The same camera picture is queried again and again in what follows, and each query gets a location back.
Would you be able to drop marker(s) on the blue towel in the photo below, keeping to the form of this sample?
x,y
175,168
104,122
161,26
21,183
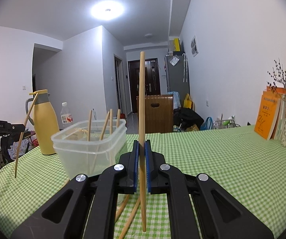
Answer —
x,y
175,99

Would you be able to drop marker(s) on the round ceiling light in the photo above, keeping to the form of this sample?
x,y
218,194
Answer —
x,y
107,10

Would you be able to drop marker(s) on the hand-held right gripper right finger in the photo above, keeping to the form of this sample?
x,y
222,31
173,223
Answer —
x,y
148,164

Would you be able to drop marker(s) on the dark clothes pile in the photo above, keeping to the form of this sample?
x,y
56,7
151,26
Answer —
x,y
10,147

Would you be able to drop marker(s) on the green checked tablecloth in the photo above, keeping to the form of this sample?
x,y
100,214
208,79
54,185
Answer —
x,y
207,159

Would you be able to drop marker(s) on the yellow box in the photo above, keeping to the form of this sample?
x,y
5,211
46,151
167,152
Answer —
x,y
176,44

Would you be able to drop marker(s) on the black bag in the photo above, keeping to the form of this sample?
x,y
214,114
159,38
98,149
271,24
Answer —
x,y
187,117

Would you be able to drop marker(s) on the grey refrigerator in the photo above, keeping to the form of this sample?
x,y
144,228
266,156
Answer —
x,y
177,79

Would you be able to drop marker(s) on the dark entrance door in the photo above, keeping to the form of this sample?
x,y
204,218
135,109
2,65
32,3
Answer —
x,y
134,87

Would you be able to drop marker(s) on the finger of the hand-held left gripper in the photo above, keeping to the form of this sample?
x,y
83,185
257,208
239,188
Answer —
x,y
17,127

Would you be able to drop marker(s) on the yellow tote bag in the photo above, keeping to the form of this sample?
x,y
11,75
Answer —
x,y
187,102

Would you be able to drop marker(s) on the yellow thermos jug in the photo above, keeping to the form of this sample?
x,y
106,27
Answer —
x,y
45,129

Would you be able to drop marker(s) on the white books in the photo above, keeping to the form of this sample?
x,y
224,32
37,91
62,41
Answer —
x,y
280,124

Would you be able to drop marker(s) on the clear plastic container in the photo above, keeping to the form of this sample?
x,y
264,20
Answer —
x,y
83,154

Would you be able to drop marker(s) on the clear plastic water bottle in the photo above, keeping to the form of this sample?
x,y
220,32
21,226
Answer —
x,y
66,117

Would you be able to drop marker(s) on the small orange book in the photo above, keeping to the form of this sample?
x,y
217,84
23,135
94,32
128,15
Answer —
x,y
278,90

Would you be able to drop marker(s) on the side door frame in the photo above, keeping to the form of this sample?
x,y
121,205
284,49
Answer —
x,y
118,84

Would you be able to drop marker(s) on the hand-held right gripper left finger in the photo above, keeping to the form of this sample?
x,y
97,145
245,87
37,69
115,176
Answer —
x,y
136,164

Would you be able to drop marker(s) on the red bowl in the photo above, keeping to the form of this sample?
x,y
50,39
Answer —
x,y
122,115

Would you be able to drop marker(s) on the white wall panel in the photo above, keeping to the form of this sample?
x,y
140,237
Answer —
x,y
194,46

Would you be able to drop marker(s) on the large orange book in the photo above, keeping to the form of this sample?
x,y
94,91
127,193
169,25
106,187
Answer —
x,y
264,122

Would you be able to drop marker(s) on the hanging umbrella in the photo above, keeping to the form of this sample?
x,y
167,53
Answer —
x,y
185,67

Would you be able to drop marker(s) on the red plastic basket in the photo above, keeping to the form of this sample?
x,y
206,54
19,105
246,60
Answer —
x,y
35,143

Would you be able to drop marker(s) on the blue bag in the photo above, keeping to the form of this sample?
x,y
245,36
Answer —
x,y
206,124

